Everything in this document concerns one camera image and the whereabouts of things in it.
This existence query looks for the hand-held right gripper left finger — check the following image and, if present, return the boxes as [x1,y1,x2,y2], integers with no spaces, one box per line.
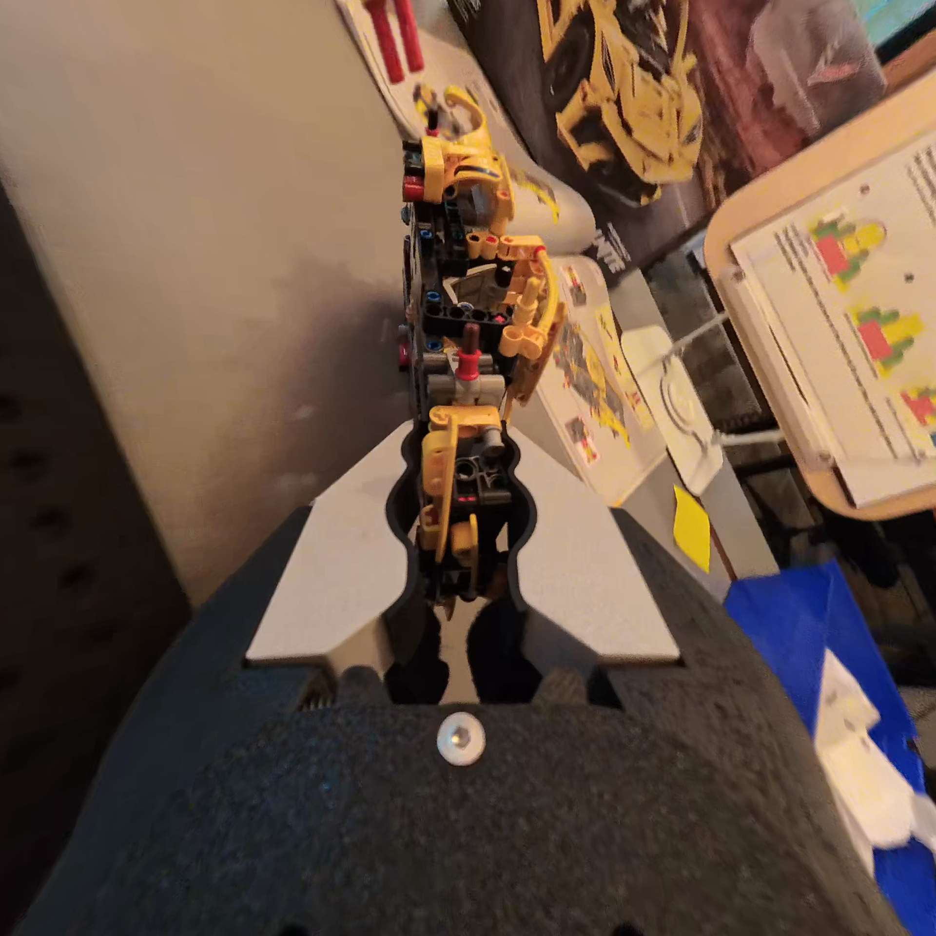
[245,424,449,704]

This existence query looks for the toy car set box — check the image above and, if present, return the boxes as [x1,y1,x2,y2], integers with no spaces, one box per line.
[446,0,890,274]

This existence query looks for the printed instruction sheet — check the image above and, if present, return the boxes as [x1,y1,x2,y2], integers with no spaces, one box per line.
[730,128,936,507]

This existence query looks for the yellow brick toy car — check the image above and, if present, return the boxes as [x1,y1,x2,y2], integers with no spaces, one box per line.
[398,86,571,624]

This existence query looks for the black perforated chair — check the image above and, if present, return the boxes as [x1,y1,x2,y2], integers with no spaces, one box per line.
[0,183,193,915]

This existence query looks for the blue plastic bin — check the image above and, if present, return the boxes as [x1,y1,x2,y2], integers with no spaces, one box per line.
[724,559,936,936]

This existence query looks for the instruction sheet on stand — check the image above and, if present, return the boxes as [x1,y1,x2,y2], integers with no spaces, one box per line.
[620,69,936,522]

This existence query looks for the yellow paper note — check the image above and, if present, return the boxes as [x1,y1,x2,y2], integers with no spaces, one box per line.
[671,484,712,576]

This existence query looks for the crumpled white paper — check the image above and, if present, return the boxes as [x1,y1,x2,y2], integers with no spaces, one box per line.
[812,647,936,873]

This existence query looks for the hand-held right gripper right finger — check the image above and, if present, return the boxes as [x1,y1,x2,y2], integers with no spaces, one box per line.
[467,430,684,704]

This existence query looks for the open instruction booklet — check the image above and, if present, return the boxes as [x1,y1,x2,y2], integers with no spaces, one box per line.
[332,0,671,508]

